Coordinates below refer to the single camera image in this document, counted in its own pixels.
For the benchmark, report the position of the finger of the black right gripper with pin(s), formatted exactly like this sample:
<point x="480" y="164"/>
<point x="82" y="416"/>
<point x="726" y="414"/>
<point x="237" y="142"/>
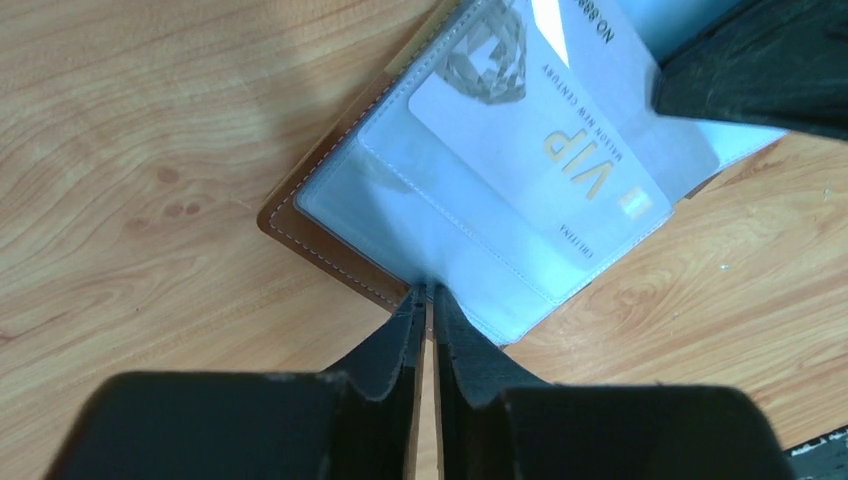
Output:
<point x="781" y="64"/>

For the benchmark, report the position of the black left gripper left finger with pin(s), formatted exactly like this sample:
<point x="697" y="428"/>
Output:
<point x="357" y="419"/>

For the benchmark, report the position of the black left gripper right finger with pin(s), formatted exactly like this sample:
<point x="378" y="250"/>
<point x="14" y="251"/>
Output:
<point x="497" y="420"/>

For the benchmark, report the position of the brown leather card holder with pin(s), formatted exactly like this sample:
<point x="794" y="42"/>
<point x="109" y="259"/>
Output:
<point x="381" y="203"/>

